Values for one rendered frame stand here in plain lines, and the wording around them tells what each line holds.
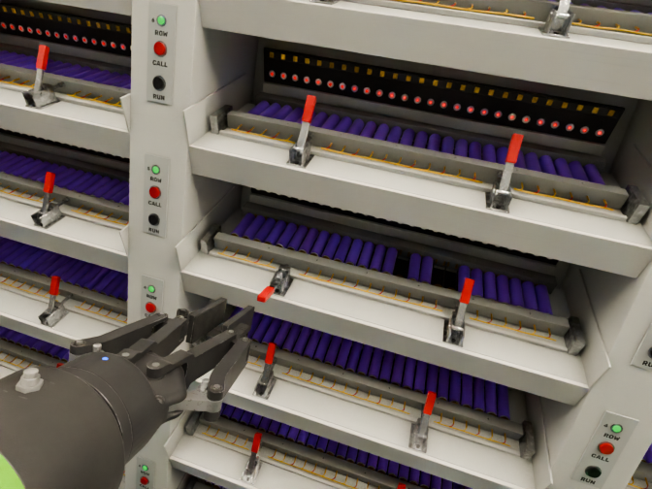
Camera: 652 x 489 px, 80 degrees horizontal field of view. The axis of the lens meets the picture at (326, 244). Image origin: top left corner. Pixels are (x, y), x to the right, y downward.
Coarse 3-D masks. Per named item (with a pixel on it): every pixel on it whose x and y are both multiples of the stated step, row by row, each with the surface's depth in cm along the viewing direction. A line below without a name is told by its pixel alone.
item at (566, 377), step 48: (192, 240) 62; (432, 240) 67; (192, 288) 63; (240, 288) 60; (576, 288) 61; (384, 336) 57; (432, 336) 56; (480, 336) 56; (528, 336) 57; (576, 336) 54; (528, 384) 54; (576, 384) 51
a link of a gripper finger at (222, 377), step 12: (240, 348) 35; (228, 360) 33; (240, 360) 34; (216, 372) 31; (228, 372) 31; (240, 372) 35; (216, 384) 29; (228, 384) 32; (216, 396) 28; (216, 420) 29
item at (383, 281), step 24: (216, 240) 65; (240, 240) 65; (288, 264) 64; (312, 264) 62; (336, 264) 62; (384, 288) 61; (408, 288) 60; (432, 288) 60; (480, 312) 59; (504, 312) 58; (528, 312) 57
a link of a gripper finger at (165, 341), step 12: (180, 312) 39; (168, 324) 37; (180, 324) 37; (156, 336) 34; (168, 336) 35; (132, 348) 30; (144, 348) 31; (156, 348) 33; (168, 348) 36; (132, 360) 29
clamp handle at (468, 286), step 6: (468, 282) 54; (468, 288) 54; (462, 294) 54; (468, 294) 54; (462, 300) 54; (468, 300) 54; (462, 306) 54; (462, 312) 54; (456, 318) 55; (462, 318) 54; (456, 324) 55
